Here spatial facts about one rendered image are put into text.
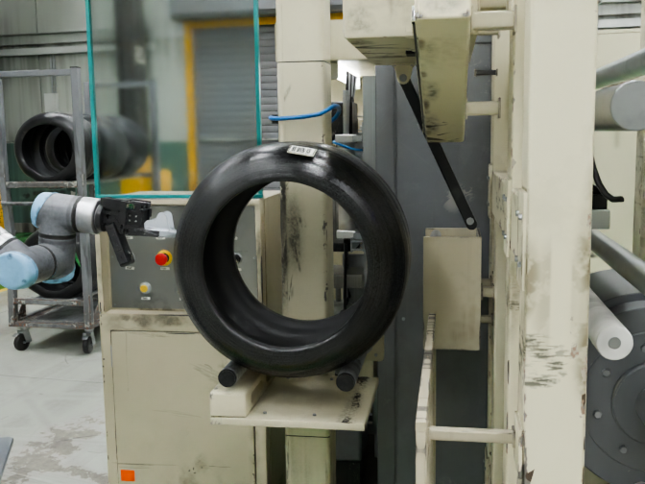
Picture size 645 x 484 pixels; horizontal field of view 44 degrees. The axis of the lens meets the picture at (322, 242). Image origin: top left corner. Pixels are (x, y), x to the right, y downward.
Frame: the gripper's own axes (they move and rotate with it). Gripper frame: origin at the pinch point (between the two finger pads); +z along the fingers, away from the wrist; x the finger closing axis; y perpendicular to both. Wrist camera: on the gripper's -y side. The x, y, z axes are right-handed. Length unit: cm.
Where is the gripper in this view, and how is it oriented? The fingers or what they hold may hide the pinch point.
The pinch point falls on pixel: (177, 235)
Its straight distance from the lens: 199.2
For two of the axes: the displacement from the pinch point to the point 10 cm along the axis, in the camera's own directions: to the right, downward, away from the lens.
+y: 1.1, -9.8, -1.5
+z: 9.8, 1.3, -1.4
